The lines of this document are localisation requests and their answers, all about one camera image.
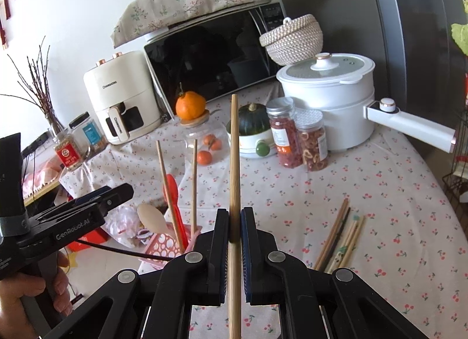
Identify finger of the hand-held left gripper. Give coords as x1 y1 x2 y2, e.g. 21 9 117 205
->
70 186 112 206
91 183 135 216

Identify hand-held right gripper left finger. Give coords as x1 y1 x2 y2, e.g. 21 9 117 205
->
42 207 231 339

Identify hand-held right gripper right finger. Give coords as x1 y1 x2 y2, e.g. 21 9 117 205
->
239 206 431 339

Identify light wooden chopstick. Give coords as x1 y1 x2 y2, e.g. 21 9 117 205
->
156 140 186 254

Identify red plastic spoon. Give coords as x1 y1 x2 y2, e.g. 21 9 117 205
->
162 173 189 249

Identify pink plastic utensil basket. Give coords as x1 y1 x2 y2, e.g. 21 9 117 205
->
140 225 204 271

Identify long bamboo chopstick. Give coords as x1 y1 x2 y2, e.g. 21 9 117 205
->
228 94 243 339

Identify person's left hand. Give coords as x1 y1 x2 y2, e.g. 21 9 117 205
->
0 250 73 339

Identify clear plastic bag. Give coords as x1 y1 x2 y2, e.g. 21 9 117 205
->
105 205 147 249

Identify cherry print draped cloth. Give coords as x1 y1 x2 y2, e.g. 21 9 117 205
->
58 119 192 223

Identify red cardboard box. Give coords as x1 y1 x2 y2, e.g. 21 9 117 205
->
67 231 109 252

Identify red label glass jar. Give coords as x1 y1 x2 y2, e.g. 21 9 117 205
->
53 133 84 172

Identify pink cloth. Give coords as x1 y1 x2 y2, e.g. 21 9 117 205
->
22 162 61 198

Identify blue label black lid jar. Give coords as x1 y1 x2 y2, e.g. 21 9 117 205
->
68 112 108 154

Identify brown wooden chopstick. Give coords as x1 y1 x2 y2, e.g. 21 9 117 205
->
316 200 350 271
314 198 347 270

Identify thin dark chopstick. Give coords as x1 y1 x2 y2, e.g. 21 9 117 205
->
322 207 352 271

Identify white pot with green knob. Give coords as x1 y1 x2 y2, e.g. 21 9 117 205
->
226 119 279 159

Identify pale printed chopstick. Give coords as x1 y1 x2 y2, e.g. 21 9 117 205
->
328 215 361 274
336 215 366 270

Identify glass jar with wooden lid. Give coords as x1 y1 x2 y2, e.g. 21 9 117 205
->
178 109 230 168

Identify cream air fryer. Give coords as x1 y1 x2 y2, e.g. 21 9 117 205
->
82 50 162 146

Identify jar of red dried fruit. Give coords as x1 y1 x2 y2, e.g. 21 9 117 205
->
265 97 304 169

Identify vase of dry branches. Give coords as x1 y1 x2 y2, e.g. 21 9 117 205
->
0 35 69 139

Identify large orange with stem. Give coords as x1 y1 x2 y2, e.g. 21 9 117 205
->
175 83 206 121

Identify jar of dried fruit slices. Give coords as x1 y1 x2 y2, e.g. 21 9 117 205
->
294 109 330 172

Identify dark green pumpkin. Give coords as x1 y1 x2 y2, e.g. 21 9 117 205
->
229 102 270 136

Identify cherry print tablecloth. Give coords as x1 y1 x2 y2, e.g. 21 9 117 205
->
138 95 468 339

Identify white electric cooking pot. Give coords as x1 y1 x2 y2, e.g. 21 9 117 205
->
276 52 457 154

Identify black door microwave oven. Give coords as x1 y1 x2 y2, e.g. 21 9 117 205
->
143 0 286 121

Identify woven lidded basket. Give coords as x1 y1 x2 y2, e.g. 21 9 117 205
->
259 13 324 66

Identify red hanging knot decoration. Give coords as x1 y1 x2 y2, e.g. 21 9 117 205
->
0 0 20 51

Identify grey refrigerator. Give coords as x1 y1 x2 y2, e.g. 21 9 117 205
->
267 0 468 150

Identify green leafy vegetables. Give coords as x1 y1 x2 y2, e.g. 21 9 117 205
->
450 22 468 56

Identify black cable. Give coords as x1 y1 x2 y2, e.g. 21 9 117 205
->
78 238 174 262

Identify black wire rack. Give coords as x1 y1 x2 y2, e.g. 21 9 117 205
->
441 155 468 205

